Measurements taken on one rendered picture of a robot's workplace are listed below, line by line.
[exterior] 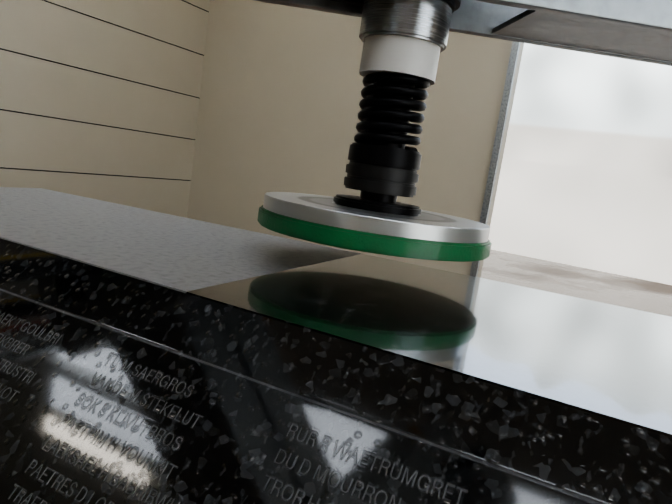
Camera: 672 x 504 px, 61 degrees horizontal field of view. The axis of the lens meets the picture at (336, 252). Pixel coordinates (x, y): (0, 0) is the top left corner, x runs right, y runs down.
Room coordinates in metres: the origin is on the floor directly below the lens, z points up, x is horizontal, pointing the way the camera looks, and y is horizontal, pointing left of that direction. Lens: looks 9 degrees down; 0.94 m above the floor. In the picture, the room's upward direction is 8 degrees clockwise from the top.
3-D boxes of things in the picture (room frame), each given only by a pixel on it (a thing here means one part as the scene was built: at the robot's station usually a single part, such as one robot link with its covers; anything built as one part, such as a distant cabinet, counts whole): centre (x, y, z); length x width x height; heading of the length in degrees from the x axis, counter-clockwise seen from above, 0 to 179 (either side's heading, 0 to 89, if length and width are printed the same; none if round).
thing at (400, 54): (0.54, -0.03, 1.05); 0.07 x 0.07 x 0.04
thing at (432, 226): (0.54, -0.03, 0.90); 0.21 x 0.21 x 0.01
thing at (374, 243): (0.54, -0.03, 0.90); 0.22 x 0.22 x 0.04
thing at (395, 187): (0.54, -0.03, 0.93); 0.07 x 0.07 x 0.01
